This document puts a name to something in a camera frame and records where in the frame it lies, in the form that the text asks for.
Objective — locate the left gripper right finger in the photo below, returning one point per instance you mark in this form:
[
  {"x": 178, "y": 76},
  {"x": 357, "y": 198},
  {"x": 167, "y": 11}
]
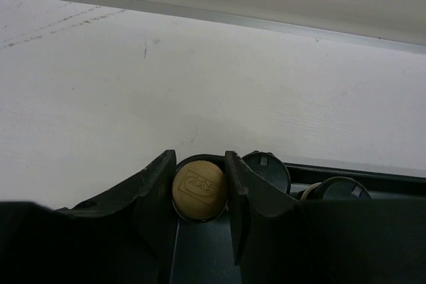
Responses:
[{"x": 260, "y": 217}]

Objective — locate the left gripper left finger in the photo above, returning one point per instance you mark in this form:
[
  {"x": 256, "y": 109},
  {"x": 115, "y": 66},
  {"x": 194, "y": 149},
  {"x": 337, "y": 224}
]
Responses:
[{"x": 127, "y": 233}]

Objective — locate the small dark spice jar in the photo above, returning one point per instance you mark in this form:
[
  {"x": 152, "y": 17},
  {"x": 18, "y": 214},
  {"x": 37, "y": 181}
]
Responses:
[{"x": 270, "y": 168}]

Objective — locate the yellow-label bottle tan cap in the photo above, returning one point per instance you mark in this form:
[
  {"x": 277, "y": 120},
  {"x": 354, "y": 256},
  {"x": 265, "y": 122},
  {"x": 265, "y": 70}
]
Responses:
[{"x": 200, "y": 188}]

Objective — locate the black plastic tray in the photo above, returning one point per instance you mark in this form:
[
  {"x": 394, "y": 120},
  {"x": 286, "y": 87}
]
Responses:
[{"x": 292, "y": 223}]

